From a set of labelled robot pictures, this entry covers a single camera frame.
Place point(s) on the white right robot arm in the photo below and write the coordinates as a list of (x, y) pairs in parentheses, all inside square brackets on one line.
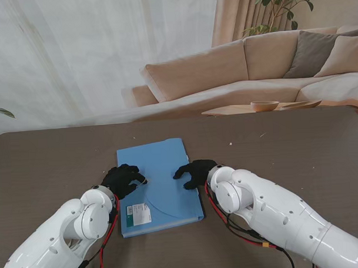
[(272, 207)]

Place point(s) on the blue file folder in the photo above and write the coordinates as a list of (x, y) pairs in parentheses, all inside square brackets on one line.
[(164, 205)]

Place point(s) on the wooden coffee table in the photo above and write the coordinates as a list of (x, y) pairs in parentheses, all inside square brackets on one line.
[(231, 110)]

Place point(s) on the flat wooden tray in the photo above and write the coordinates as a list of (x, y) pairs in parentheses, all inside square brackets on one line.
[(301, 105)]

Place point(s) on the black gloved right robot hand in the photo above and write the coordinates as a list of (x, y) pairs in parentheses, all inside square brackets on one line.
[(198, 171)]

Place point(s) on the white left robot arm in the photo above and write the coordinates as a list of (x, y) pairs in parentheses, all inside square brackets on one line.
[(62, 238)]

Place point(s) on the beige pleated curtain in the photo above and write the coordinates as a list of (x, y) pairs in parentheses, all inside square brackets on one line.
[(230, 14)]

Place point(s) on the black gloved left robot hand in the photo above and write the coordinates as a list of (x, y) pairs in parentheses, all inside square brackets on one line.
[(119, 180)]

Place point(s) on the grey-brown sofa cushion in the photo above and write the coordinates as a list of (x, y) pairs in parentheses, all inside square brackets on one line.
[(311, 53)]

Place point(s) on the dark green plant leaves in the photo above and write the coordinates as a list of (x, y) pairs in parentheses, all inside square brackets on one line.
[(3, 112)]

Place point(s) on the thin pale sliver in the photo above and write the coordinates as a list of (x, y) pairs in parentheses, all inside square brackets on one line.
[(262, 134)]

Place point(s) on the white sheer curtain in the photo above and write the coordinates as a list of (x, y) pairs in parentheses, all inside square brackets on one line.
[(105, 54)]

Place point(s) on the wooden bowl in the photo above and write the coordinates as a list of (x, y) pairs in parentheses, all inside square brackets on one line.
[(264, 107)]

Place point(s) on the beige sofa cushion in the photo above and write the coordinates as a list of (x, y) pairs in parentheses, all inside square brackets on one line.
[(344, 54)]

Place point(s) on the beige sofa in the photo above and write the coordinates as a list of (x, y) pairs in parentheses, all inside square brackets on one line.
[(194, 74)]

